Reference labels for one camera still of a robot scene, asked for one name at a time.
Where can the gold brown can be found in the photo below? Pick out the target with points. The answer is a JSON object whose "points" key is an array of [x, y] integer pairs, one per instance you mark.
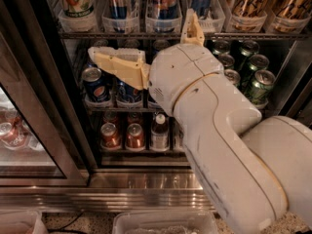
{"points": [[249, 8], [292, 9]]}

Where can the clear plastic bin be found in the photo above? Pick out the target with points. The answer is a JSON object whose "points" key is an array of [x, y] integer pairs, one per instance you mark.
{"points": [[22, 222], [179, 221]]}

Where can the front middle pepsi can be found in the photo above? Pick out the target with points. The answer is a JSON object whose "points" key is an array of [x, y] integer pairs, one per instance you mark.
{"points": [[127, 93]]}

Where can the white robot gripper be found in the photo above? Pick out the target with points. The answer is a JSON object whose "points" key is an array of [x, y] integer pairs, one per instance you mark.
{"points": [[180, 73]]}

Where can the pepsi can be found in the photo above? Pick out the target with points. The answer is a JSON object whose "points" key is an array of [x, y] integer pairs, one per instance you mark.
{"points": [[95, 85], [127, 93]]}

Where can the clear plastic bin left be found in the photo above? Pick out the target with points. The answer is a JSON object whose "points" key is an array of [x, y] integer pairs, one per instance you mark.
{"points": [[22, 222]]}

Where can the top wire shelf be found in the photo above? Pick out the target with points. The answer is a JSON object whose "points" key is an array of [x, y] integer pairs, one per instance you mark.
{"points": [[177, 36]]}

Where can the front left orange can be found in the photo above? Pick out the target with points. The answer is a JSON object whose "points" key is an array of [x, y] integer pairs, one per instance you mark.
{"points": [[110, 137]]}

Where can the glass fridge door left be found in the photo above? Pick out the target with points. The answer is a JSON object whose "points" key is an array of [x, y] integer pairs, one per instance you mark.
{"points": [[32, 152]]}

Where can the gold brown can left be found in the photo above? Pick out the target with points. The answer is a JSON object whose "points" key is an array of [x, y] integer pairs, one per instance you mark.
{"points": [[249, 8]]}

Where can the front middle green can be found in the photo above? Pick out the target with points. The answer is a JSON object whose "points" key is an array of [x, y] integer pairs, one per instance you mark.
{"points": [[233, 76]]}

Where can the front left pepsi can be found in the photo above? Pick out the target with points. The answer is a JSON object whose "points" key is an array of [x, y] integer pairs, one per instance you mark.
{"points": [[95, 85]]}

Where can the orange can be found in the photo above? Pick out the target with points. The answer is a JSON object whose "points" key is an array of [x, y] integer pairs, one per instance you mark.
{"points": [[110, 137], [135, 137]]}

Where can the front right orange can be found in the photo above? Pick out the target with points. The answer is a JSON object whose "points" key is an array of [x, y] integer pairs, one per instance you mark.
{"points": [[135, 137]]}

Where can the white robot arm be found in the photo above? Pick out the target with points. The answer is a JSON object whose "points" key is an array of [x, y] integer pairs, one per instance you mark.
{"points": [[252, 169]]}

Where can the gold brown can right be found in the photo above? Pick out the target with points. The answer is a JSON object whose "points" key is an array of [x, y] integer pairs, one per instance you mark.
{"points": [[292, 9]]}

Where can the dark drink bottle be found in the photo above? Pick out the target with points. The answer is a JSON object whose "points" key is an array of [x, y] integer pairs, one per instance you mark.
{"points": [[159, 140]]}

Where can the left water bottle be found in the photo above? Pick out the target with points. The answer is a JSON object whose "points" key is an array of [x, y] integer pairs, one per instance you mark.
{"points": [[178, 137]]}

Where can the clear plastic bin centre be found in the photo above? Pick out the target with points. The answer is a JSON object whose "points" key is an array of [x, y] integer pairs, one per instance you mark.
{"points": [[179, 221]]}

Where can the front right green can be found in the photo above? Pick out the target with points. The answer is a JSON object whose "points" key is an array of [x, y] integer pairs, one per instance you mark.
{"points": [[260, 86]]}

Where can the steel fridge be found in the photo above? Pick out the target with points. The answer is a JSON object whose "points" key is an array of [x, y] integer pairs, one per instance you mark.
{"points": [[115, 181]]}

